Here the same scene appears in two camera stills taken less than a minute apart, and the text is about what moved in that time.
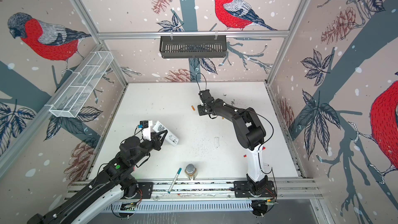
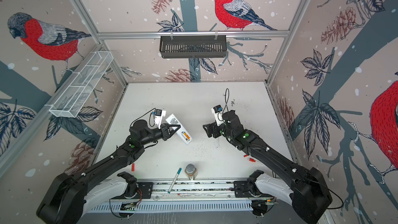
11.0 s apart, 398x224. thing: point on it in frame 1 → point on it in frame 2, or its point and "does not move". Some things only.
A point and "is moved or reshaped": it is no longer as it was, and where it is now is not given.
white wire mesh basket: [71, 99] does not move
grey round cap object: [190, 170] does not move
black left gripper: [156, 141] → [165, 131]
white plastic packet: [169, 137] is moved or reshaped
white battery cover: [216, 141] does not move
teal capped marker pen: [174, 180] does not move
